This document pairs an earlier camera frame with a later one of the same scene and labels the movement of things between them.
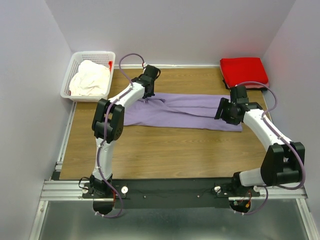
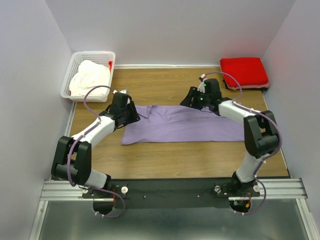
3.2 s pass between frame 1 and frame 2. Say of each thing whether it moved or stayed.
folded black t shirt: stayed
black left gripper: moved
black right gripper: moved
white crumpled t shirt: stayed
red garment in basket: stayed
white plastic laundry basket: stayed
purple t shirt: moved
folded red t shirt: stayed
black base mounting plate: stayed
